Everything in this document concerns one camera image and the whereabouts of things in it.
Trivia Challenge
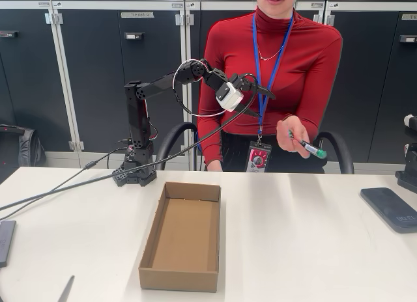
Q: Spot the green edding marker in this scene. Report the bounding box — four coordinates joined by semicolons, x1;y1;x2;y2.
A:
288;130;328;159

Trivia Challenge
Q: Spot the person's left forearm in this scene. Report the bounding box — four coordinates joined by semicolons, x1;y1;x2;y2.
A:
295;109;332;145

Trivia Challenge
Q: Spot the person's right forearm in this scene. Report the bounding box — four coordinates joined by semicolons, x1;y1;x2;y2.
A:
196;116;224;165

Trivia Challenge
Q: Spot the person in red turtleneck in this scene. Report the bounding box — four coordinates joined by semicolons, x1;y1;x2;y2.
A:
196;0;343;173

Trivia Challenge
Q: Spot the person's left hand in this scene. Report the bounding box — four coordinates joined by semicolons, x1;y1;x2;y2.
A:
276;116;315;159

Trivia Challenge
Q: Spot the pink black ID badge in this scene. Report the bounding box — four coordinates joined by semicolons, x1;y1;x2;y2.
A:
246;141;273;173

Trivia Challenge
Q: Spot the black office chair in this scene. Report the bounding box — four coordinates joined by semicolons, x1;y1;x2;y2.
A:
155;122;355;175

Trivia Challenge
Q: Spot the team tape label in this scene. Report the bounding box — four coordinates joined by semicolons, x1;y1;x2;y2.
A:
120;11;154;19

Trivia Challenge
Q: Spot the open brown cardboard box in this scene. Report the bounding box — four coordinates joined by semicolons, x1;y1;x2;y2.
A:
138;181;222;294

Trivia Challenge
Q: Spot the black smartphone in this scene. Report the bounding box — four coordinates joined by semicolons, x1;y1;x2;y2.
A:
360;187;417;234

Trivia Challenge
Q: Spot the black backpack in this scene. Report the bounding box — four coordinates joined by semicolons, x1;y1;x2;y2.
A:
0;123;46;169

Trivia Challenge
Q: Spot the grey metal scissors blade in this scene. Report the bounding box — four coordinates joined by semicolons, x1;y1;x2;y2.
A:
57;275;75;302

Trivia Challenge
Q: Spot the flat dark grey device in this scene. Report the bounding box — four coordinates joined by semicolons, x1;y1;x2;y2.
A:
0;219;17;269

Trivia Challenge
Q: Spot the blue lanyard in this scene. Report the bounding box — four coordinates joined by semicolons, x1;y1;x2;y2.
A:
252;10;295;137

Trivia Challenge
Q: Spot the white silver wrist camera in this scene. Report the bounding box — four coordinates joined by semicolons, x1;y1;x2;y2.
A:
215;82;244;113

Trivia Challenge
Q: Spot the thin gold necklace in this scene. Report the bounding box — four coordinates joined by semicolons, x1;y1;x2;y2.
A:
257;38;287;61

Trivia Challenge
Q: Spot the thick black camera cable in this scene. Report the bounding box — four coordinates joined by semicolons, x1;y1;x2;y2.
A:
0;73;261;213

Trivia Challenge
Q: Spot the red white servo wire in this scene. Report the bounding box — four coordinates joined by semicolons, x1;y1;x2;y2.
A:
172;58;229;117

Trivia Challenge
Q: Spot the thin black base cable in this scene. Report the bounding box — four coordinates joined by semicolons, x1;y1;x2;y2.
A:
0;147;133;210

